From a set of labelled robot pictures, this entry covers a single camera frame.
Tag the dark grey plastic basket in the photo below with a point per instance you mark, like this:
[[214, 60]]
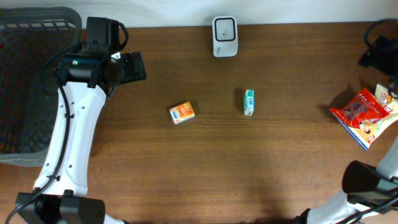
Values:
[[30, 40]]

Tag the red candy bag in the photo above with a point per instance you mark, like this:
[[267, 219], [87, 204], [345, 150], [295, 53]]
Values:
[[363, 107]]

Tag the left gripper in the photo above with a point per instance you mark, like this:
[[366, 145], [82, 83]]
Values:
[[134, 66]]

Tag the orange tissue pack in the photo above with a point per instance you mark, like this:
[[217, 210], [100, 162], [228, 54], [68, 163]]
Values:
[[182, 112]]

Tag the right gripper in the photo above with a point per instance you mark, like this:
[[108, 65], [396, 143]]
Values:
[[384, 49]]

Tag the yellow snack bag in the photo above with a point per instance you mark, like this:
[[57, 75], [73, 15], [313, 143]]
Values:
[[369, 132]]

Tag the teal tissue pack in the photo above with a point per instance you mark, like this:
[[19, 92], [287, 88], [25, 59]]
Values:
[[249, 102]]

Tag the white barcode scanner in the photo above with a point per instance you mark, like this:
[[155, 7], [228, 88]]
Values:
[[225, 36]]

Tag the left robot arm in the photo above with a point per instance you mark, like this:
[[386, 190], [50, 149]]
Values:
[[60, 191]]

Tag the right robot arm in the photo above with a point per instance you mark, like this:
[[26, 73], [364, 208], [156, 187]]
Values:
[[366, 190]]

